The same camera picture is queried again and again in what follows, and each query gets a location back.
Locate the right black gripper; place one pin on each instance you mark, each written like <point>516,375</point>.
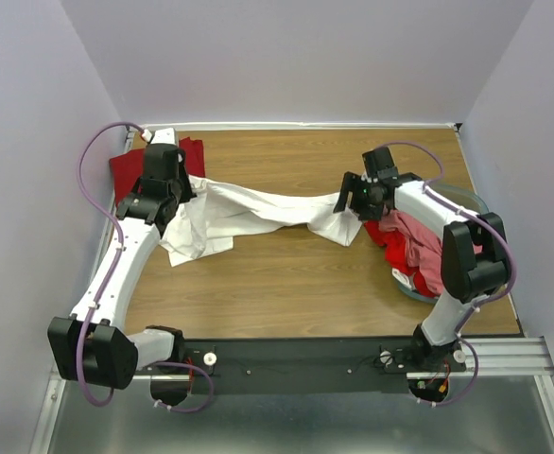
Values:
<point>352,183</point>

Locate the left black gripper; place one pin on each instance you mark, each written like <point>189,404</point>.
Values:
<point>188,192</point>

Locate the white t shirt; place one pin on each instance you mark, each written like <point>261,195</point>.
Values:
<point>209,223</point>

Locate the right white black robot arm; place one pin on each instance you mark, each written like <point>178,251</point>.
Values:
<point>476,261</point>

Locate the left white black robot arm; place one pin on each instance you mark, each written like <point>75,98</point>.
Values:
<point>90,345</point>

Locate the folded dark red t shirt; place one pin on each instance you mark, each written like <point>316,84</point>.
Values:
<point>127,168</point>

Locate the pink t shirt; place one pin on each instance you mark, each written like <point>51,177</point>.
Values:
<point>422,247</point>

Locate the teal laundry basket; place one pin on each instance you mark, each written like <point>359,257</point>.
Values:
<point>466,194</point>

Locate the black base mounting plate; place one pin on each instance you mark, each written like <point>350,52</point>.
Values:
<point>299,365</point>

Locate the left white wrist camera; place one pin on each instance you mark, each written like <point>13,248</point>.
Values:
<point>165,136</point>

